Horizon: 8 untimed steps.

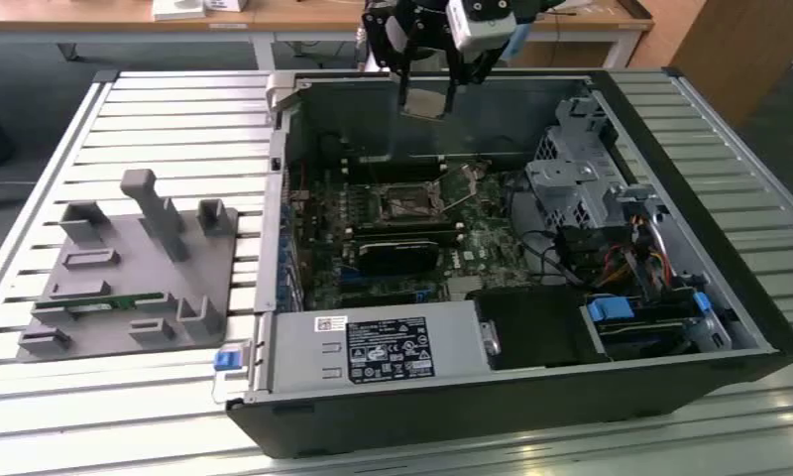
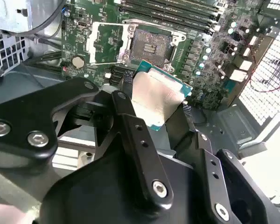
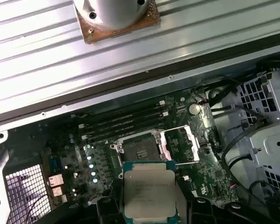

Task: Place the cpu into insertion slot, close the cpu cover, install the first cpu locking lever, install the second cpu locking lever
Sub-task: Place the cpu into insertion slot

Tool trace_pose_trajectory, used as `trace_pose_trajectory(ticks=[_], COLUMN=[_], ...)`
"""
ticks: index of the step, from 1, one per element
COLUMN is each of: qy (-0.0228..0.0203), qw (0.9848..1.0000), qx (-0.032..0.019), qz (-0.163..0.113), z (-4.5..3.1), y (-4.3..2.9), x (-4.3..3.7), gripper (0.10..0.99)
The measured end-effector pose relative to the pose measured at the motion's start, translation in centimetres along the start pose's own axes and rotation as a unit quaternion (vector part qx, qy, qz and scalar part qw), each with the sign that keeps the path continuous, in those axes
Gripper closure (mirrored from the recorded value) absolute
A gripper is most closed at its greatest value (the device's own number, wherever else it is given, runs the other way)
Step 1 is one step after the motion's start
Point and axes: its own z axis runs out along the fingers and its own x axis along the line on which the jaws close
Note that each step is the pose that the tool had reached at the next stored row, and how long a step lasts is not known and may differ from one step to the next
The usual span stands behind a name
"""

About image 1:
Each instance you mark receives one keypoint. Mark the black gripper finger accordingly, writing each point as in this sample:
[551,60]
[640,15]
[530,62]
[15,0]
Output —
[387,35]
[472,67]

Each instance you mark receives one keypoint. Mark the silver square CPU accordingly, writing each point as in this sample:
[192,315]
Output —
[424,106]

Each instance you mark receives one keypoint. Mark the black RAM slot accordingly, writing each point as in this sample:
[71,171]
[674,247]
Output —
[396,162]
[396,174]
[403,227]
[403,237]

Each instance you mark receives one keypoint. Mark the black CPU socket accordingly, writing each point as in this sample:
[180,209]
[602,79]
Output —
[411,203]

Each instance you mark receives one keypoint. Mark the white box with blue print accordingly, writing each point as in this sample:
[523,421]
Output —
[224,5]

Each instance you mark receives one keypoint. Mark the silver metal drive cage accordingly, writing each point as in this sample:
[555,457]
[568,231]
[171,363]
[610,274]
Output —
[568,188]

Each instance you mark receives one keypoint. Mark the green motherboard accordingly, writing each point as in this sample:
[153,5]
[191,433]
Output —
[483,243]

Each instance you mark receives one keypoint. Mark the black graphics card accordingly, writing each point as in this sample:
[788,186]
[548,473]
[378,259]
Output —
[396,258]

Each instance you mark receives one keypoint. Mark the wooden cabinet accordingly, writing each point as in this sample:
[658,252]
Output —
[747,54]

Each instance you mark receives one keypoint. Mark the long wooden desk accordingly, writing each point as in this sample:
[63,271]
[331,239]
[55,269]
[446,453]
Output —
[105,22]

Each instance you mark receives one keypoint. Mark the small silver heatsink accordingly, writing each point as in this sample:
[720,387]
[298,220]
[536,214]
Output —
[464,286]

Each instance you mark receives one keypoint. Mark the blue disk carrier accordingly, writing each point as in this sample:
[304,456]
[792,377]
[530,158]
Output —
[610,310]

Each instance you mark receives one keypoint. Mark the black plastic air shroud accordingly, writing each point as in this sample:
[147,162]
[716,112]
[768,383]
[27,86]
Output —
[535,327]

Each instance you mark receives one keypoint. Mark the blue plastic bay clip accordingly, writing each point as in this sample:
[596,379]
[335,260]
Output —
[702,303]

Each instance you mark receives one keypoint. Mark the grey power supply with label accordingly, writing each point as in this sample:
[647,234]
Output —
[304,347]

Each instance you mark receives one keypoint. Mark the grey plastic parts rack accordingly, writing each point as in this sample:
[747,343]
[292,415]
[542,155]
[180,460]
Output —
[125,277]

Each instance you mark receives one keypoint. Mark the green RAM stick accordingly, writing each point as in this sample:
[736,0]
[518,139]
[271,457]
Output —
[132,300]

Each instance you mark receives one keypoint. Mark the blue case latch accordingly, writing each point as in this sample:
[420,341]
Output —
[228,359]

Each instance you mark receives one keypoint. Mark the black open PC case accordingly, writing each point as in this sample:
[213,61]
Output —
[503,416]

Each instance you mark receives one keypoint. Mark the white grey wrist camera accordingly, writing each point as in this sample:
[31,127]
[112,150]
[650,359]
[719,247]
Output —
[483,25]

